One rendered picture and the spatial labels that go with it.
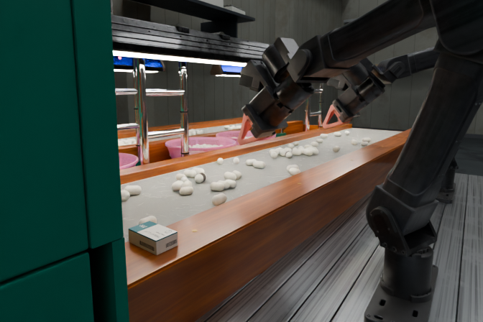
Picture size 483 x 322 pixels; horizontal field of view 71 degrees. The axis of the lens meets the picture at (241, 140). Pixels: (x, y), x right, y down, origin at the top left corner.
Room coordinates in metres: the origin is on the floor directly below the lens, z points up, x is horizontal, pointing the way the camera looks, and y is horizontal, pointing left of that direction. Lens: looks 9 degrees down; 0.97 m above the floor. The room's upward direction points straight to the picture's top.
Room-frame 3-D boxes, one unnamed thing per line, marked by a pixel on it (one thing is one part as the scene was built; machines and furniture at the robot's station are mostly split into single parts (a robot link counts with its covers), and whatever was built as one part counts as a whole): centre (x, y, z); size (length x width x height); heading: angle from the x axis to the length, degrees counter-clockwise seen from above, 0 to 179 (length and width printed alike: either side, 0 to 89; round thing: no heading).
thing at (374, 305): (0.46, -0.24, 0.71); 0.20 x 0.07 x 0.08; 145
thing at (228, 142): (1.26, 0.15, 0.72); 0.27 x 0.27 x 0.10
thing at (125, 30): (0.88, 0.10, 1.08); 0.62 x 0.08 x 0.07; 142
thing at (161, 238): (0.42, 0.12, 0.77); 0.06 x 0.04 x 0.02; 52
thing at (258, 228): (1.05, -0.38, 0.67); 1.81 x 0.12 x 0.19; 142
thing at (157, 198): (1.18, -0.22, 0.73); 1.81 x 0.30 x 0.02; 142
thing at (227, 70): (1.99, -0.06, 1.08); 0.62 x 0.08 x 0.07; 142
